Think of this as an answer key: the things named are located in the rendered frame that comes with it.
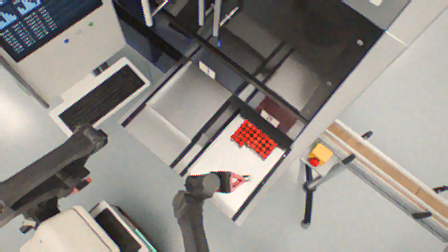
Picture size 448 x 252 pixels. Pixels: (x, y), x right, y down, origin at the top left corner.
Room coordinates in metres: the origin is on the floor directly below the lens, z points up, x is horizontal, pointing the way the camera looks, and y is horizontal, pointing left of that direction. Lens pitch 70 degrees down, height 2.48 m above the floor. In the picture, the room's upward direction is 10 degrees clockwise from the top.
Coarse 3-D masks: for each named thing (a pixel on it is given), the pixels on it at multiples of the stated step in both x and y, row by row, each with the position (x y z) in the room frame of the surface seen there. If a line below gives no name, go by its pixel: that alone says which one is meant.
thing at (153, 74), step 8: (128, 48) 1.05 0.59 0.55; (112, 56) 1.17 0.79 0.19; (120, 56) 1.11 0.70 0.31; (128, 56) 1.06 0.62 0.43; (136, 56) 1.02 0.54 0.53; (136, 64) 1.03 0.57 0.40; (144, 64) 0.99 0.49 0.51; (152, 64) 0.95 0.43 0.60; (144, 72) 1.00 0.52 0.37; (152, 72) 0.96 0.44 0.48; (160, 72) 0.92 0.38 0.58; (152, 80) 0.97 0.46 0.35
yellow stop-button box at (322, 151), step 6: (318, 144) 0.50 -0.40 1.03; (324, 144) 0.50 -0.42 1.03; (312, 150) 0.47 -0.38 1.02; (318, 150) 0.48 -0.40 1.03; (324, 150) 0.48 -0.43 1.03; (330, 150) 0.48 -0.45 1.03; (312, 156) 0.46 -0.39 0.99; (318, 156) 0.45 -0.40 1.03; (324, 156) 0.45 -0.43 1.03; (330, 156) 0.46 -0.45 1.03; (324, 162) 0.43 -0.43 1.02
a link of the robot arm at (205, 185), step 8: (200, 176) 0.22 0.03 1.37; (208, 176) 0.22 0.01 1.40; (216, 176) 0.23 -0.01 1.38; (200, 184) 0.20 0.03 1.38; (208, 184) 0.20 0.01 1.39; (216, 184) 0.21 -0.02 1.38; (184, 192) 0.17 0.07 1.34; (192, 192) 0.18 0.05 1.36; (200, 192) 0.17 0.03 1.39; (208, 192) 0.18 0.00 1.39; (176, 200) 0.15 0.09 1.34; (200, 200) 0.16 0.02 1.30
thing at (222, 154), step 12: (240, 120) 0.60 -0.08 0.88; (228, 132) 0.54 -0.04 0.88; (216, 144) 0.47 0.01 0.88; (228, 144) 0.48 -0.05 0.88; (204, 156) 0.41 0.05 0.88; (216, 156) 0.42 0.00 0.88; (228, 156) 0.43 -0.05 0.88; (240, 156) 0.44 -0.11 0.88; (252, 156) 0.45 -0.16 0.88; (276, 156) 0.46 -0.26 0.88; (192, 168) 0.35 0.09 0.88; (204, 168) 0.36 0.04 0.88; (216, 168) 0.37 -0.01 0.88; (228, 168) 0.38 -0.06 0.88; (240, 168) 0.39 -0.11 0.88; (252, 168) 0.39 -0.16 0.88; (264, 168) 0.40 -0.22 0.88; (252, 180) 0.34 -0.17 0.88; (216, 192) 0.27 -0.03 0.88; (240, 192) 0.28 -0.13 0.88; (228, 204) 0.22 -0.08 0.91; (240, 204) 0.23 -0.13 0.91
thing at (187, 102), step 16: (192, 64) 0.84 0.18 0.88; (176, 80) 0.75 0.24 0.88; (192, 80) 0.76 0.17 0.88; (208, 80) 0.77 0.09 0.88; (160, 96) 0.65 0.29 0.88; (176, 96) 0.67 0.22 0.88; (192, 96) 0.68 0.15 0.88; (208, 96) 0.69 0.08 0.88; (224, 96) 0.71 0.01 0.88; (160, 112) 0.58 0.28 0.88; (176, 112) 0.59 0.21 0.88; (192, 112) 0.60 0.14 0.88; (208, 112) 0.62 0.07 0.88; (176, 128) 0.51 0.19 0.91; (192, 128) 0.53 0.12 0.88
